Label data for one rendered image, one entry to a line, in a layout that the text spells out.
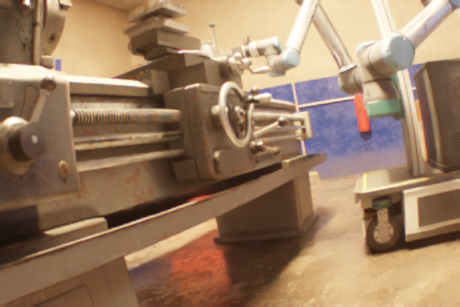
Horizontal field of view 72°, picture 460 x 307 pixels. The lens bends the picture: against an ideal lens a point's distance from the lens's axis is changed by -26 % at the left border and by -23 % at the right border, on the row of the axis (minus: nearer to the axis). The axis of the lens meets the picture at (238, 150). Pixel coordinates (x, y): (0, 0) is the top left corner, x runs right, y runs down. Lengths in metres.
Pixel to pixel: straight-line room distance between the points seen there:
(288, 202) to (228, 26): 3.93
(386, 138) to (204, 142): 4.25
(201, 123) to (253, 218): 1.42
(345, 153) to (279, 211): 2.97
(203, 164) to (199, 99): 0.19
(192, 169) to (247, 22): 4.75
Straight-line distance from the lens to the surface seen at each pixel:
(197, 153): 1.24
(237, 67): 1.38
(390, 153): 5.32
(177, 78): 1.34
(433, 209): 1.74
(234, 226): 2.63
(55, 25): 1.19
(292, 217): 2.49
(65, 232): 0.87
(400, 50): 1.59
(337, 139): 5.37
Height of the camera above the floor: 0.58
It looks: level
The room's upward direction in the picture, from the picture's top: 9 degrees counter-clockwise
